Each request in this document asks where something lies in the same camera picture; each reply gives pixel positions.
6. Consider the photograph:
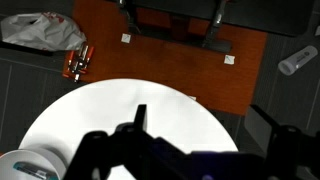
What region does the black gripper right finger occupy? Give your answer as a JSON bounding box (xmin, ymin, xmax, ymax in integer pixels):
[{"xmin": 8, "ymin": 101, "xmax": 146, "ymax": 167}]
[{"xmin": 244, "ymin": 104, "xmax": 320, "ymax": 180}]

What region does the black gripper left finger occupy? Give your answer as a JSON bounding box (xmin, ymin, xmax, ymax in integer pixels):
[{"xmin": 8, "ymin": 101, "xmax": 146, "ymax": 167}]
[{"xmin": 64, "ymin": 104, "xmax": 188, "ymax": 180}]

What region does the white round bowl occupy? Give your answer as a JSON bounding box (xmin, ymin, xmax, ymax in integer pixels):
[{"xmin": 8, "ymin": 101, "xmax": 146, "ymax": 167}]
[{"xmin": 0, "ymin": 148, "xmax": 68, "ymax": 180}]

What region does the clear plastic bottle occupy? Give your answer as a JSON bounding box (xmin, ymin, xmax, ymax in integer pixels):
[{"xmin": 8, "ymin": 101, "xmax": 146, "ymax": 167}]
[{"xmin": 278, "ymin": 45, "xmax": 318, "ymax": 76}]

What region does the silver and black marker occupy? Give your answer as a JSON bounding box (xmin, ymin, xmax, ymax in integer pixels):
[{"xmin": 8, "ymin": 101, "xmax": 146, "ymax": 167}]
[
  {"xmin": 79, "ymin": 44, "xmax": 90, "ymax": 64},
  {"xmin": 73, "ymin": 66, "xmax": 83, "ymax": 84}
]

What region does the small white paper square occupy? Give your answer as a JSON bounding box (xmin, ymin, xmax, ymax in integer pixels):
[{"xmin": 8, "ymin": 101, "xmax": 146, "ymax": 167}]
[
  {"xmin": 120, "ymin": 33, "xmax": 132, "ymax": 44},
  {"xmin": 223, "ymin": 54, "xmax": 236, "ymax": 65}
]

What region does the black equipment cart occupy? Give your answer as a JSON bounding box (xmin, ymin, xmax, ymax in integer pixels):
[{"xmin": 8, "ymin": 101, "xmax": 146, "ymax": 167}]
[{"xmin": 114, "ymin": 0, "xmax": 316, "ymax": 54}]

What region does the white plastic bag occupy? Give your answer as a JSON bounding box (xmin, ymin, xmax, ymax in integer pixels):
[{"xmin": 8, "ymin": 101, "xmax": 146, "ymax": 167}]
[{"xmin": 0, "ymin": 12, "xmax": 88, "ymax": 52}]

